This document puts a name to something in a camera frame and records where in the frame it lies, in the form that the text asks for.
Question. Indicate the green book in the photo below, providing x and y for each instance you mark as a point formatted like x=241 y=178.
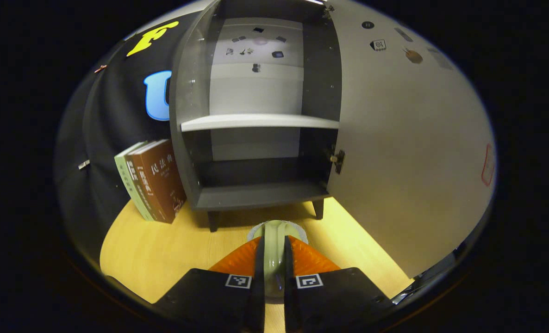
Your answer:
x=128 y=178

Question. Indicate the brown and white book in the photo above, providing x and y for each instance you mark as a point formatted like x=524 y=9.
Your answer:
x=141 y=182

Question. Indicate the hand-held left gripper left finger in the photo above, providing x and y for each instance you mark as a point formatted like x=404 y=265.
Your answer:
x=258 y=305

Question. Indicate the grey round coaster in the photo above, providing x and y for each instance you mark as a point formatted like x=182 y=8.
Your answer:
x=300 y=232

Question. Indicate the red clip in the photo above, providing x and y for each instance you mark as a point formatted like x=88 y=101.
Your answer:
x=100 y=69

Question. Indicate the white cabinet shelf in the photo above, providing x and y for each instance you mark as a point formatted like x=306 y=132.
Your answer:
x=256 y=121

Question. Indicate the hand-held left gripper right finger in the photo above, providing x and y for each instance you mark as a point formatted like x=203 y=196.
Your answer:
x=290 y=305

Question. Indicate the metal door hinge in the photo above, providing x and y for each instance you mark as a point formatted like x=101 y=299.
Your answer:
x=338 y=161

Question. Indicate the beige cabinet door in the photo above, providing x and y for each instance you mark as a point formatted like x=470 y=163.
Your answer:
x=408 y=162

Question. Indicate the black backdrop cloth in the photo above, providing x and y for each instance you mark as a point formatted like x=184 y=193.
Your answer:
x=103 y=115

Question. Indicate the silver clip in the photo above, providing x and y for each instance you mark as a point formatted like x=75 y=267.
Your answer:
x=84 y=164

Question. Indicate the dark grey cabinet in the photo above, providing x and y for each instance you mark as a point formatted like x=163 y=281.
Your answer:
x=256 y=194

